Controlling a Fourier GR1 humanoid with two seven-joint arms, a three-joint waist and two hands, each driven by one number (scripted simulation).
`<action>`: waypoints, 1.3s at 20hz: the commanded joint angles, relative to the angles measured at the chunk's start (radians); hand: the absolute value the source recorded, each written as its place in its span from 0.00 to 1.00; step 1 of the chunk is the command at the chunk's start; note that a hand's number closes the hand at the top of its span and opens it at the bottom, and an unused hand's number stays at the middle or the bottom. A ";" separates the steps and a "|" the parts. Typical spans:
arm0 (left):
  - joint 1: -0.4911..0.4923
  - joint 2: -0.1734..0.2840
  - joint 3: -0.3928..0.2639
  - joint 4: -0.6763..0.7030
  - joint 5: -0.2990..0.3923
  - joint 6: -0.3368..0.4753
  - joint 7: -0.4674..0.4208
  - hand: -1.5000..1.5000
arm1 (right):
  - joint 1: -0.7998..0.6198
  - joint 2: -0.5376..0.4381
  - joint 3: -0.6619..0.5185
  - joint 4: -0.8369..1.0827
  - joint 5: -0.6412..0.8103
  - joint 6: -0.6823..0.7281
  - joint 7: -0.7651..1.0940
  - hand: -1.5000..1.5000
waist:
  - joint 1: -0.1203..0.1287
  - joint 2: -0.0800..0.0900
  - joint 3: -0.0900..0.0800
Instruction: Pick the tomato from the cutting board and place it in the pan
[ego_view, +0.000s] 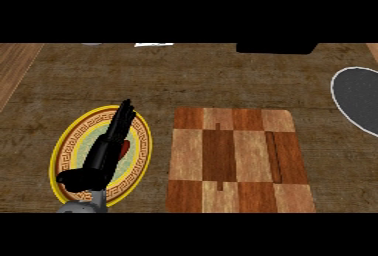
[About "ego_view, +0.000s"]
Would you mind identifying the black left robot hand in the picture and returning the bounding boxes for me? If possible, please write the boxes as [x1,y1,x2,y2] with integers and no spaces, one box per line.
[54,98,137,194]

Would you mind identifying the red tomato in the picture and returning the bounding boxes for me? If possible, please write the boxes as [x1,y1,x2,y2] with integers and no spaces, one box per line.
[116,139,133,159]

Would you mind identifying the checkered wooden cutting board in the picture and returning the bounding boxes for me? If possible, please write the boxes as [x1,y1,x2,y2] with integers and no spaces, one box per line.
[164,106,317,214]

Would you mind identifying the dark grey pan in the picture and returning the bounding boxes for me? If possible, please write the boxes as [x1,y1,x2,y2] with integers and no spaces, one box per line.
[329,66,378,138]

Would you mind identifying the yellow rimmed patterned plate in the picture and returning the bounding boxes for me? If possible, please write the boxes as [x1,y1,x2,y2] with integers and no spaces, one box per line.
[47,104,153,208]

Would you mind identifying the white flat object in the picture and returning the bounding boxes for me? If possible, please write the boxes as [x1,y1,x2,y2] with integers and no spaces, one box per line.
[133,42,175,48]

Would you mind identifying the black appliance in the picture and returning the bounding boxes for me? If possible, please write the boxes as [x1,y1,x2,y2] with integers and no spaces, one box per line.
[235,42,320,55]

